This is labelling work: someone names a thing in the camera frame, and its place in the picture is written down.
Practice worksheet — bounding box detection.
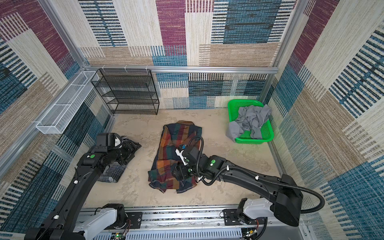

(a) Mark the black corrugated cable conduit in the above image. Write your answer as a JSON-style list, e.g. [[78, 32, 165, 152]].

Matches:
[[187, 135, 326, 214]]

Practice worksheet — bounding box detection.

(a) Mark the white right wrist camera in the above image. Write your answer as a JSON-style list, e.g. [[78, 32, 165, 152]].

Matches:
[[175, 145, 189, 166]]

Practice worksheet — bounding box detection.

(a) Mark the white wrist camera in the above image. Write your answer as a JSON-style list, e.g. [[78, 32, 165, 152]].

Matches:
[[175, 145, 189, 166], [115, 136, 122, 148]]

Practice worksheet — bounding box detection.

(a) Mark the grey plaid long sleeve shirt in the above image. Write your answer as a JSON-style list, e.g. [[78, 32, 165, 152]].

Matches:
[[96, 136, 142, 184]]

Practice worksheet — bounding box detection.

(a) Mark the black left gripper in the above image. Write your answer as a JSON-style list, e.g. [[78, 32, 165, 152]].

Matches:
[[108, 139, 141, 165]]

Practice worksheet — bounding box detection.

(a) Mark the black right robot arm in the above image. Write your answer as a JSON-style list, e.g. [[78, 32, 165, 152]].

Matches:
[[172, 146, 303, 227]]

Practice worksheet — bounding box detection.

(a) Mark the aluminium mounting rail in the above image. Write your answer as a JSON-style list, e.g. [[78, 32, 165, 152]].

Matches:
[[92, 205, 316, 240]]

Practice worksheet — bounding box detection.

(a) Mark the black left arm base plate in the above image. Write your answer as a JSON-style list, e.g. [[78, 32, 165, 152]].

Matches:
[[121, 212, 143, 231]]

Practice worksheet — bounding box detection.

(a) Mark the green plastic basket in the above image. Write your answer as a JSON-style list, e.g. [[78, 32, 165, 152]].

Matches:
[[227, 98, 275, 145]]

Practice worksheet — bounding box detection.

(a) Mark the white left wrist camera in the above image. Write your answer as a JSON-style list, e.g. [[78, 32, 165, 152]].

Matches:
[[115, 136, 122, 148]]

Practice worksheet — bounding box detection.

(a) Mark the black wire mesh shelf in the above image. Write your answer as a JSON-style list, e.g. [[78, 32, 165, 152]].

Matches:
[[91, 69, 160, 115]]

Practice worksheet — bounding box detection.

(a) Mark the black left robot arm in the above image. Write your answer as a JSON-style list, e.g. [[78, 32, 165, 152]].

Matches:
[[24, 133, 141, 240]]

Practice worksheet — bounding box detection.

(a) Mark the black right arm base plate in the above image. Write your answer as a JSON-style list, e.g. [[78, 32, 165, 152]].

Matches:
[[223, 209, 250, 226]]

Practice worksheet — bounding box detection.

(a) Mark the white wire mesh tray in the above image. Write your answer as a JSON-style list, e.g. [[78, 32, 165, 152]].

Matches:
[[36, 71, 96, 135]]

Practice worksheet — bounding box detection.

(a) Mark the multicolour plaid long sleeve shirt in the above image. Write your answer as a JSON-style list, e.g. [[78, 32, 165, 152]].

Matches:
[[148, 121, 202, 194]]

